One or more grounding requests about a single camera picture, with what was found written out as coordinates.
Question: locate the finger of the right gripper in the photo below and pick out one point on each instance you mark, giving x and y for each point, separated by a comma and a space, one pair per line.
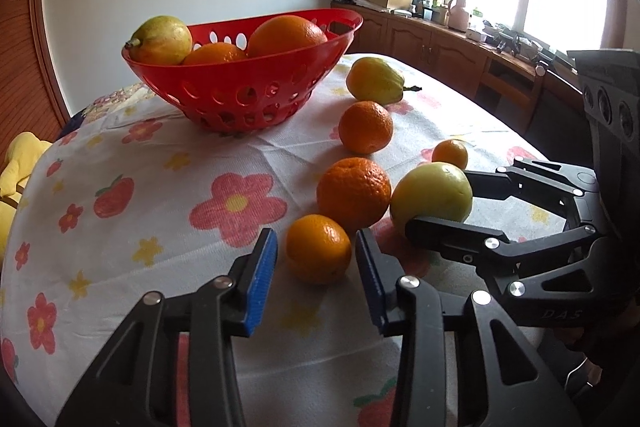
474, 245
546, 184

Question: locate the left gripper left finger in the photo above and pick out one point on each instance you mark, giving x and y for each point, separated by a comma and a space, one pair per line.
133, 380

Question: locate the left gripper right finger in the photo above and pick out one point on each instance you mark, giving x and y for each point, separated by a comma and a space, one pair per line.
502, 381

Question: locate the green apple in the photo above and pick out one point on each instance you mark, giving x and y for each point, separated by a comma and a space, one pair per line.
436, 189

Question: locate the tiny orange kumquat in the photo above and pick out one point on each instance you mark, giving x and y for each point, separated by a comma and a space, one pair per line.
452, 152

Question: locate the small smooth orange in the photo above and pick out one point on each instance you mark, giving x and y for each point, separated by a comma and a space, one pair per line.
317, 250

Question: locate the bumpy mandarin orange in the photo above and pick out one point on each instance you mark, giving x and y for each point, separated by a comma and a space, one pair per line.
365, 128

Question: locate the yellow green pear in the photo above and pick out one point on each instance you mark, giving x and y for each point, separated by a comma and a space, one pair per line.
372, 79

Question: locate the large orange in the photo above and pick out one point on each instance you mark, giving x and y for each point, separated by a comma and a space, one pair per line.
284, 33

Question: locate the medium orange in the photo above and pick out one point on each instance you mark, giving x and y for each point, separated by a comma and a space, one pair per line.
215, 53

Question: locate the yellow lemon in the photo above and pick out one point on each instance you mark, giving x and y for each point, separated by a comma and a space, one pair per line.
161, 40

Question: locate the person's right hand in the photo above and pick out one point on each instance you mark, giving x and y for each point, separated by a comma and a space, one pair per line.
572, 369

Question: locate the wooden low cabinet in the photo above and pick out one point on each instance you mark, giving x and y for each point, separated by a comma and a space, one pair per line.
523, 96

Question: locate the pink white bottle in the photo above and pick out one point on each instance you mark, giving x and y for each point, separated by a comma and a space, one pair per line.
458, 16

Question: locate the white floral tablecloth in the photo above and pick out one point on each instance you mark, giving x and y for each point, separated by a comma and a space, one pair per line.
141, 200

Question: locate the yellow plush toy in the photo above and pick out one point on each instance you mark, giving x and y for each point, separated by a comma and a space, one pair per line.
21, 157

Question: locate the floral bed quilt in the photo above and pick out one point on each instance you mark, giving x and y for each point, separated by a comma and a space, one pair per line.
107, 104

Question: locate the red plastic fruit basket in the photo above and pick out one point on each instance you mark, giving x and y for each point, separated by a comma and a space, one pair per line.
258, 92

